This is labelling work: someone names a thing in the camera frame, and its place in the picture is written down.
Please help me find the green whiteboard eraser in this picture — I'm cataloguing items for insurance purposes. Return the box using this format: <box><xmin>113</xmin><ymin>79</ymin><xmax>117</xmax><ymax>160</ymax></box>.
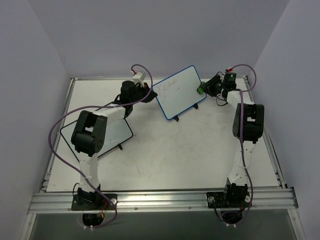
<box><xmin>197</xmin><ymin>81</ymin><xmax>207</xmax><ymax>94</ymax></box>

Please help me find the blue framed whiteboard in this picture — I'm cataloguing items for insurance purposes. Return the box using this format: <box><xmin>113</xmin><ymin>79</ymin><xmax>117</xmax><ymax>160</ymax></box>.
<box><xmin>152</xmin><ymin>65</ymin><xmax>207</xmax><ymax>120</ymax></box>

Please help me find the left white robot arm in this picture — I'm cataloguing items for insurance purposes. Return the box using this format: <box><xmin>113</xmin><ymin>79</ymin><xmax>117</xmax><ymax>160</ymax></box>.
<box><xmin>71</xmin><ymin>80</ymin><xmax>158</xmax><ymax>210</ymax></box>

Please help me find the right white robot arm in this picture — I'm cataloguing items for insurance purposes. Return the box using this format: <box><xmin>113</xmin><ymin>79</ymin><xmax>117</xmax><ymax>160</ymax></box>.
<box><xmin>199</xmin><ymin>72</ymin><xmax>265</xmax><ymax>207</ymax></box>

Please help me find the black framed whiteboard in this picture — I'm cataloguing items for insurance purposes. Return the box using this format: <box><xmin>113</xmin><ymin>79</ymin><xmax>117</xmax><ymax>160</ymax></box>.
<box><xmin>60</xmin><ymin>119</ymin><xmax>134</xmax><ymax>162</ymax></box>

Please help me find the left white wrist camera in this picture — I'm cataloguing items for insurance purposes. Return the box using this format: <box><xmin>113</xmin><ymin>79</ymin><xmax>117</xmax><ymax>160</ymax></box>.
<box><xmin>132</xmin><ymin>71</ymin><xmax>146</xmax><ymax>86</ymax></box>

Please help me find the aluminium table edge frame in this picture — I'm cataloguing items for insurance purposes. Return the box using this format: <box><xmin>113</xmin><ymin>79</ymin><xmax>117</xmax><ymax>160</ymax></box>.
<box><xmin>243</xmin><ymin>76</ymin><xmax>286</xmax><ymax>188</ymax></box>

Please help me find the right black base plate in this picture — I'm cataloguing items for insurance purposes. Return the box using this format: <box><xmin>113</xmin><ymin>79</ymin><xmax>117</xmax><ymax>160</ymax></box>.
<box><xmin>206</xmin><ymin>191</ymin><xmax>251</xmax><ymax>209</ymax></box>

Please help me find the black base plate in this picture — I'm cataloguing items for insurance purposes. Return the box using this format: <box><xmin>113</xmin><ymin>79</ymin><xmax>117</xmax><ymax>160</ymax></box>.
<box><xmin>206</xmin><ymin>191</ymin><xmax>251</xmax><ymax>209</ymax></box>
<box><xmin>71</xmin><ymin>193</ymin><xmax>118</xmax><ymax>211</ymax></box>

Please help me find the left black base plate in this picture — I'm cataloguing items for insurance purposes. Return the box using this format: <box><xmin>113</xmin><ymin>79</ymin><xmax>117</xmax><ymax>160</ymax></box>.
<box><xmin>71</xmin><ymin>193</ymin><xmax>118</xmax><ymax>211</ymax></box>

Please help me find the aluminium front rail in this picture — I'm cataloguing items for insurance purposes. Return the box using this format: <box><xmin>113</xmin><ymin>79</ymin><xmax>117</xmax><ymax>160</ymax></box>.
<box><xmin>28</xmin><ymin>187</ymin><xmax>298</xmax><ymax>214</ymax></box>

